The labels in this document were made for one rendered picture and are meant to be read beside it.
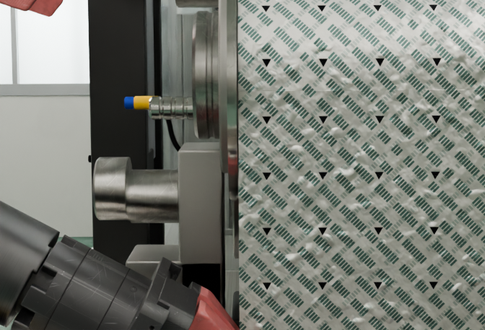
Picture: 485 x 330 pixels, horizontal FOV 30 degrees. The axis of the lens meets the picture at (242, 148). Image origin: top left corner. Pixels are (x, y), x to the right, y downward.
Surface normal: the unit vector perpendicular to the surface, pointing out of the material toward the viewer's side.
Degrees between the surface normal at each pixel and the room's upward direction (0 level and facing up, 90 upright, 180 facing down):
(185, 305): 29
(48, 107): 90
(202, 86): 98
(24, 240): 45
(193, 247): 90
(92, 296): 62
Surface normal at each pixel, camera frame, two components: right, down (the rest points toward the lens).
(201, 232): 0.00, 0.10
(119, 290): 0.35, -0.58
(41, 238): 0.43, -0.76
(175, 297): 0.47, -0.88
